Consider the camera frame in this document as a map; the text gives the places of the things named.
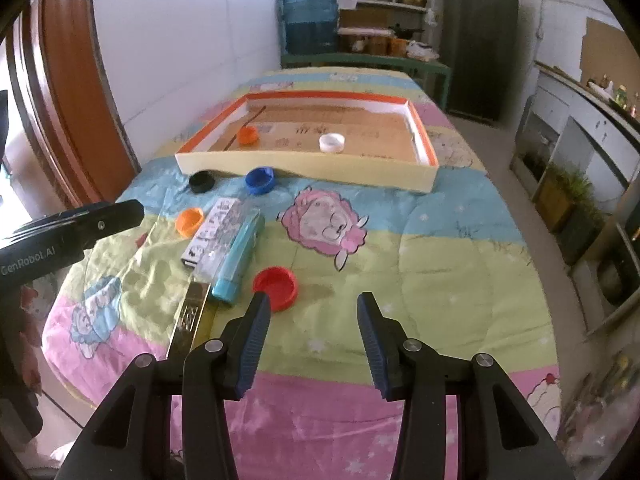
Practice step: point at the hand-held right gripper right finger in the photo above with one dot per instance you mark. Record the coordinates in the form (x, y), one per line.
(372, 350)

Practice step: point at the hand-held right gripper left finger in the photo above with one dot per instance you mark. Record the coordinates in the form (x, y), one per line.
(252, 350)

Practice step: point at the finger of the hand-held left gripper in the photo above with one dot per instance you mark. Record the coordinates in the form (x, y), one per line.
(115, 217)

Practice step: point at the red bottle cap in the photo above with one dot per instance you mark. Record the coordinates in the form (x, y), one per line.
(275, 287)

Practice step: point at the gold rectangular box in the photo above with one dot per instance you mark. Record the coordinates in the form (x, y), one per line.
(187, 317)

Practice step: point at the white rectangular box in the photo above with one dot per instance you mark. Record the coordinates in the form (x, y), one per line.
(207, 232)

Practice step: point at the teal floral box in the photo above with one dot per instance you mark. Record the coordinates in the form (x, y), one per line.
(240, 255)

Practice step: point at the floral clear plastic box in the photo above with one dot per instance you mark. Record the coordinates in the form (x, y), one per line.
(226, 242)

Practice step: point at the orange-rimmed cardboard tray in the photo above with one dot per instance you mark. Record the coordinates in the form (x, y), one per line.
(310, 167)

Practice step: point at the orange bottle cap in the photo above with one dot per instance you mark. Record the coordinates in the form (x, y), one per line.
(247, 135)
(189, 221)

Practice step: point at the black bottle cap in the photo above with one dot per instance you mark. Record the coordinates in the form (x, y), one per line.
(202, 181)

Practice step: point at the blue bottle cap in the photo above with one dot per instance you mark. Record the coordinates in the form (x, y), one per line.
(260, 180)

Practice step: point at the white bottle cap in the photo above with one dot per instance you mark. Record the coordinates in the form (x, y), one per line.
(332, 142)

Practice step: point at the dark planter pot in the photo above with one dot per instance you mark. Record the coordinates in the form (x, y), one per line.
(582, 235)

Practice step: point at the yellow planter with plant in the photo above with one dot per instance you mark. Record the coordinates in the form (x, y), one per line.
(560, 195)

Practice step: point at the blue water jug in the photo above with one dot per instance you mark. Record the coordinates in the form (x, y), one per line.
(310, 15)

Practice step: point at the green table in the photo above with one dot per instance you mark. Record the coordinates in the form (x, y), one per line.
(350, 62)

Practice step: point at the white plastic bag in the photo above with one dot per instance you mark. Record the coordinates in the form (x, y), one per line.
(422, 50)

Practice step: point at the brown cardboard box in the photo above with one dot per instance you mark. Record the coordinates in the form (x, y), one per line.
(362, 19)

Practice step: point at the grey kitchen counter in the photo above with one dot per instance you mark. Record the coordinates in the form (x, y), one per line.
(600, 125)

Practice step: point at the dark green refrigerator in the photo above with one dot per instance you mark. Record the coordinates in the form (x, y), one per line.
(480, 45)

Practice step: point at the white metal shelf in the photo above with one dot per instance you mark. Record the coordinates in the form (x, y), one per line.
(385, 4)

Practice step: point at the wooden door frame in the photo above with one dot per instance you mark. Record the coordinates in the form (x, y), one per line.
(65, 85)

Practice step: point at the cardboard sheet on wall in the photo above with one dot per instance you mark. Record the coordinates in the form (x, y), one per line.
(605, 50)

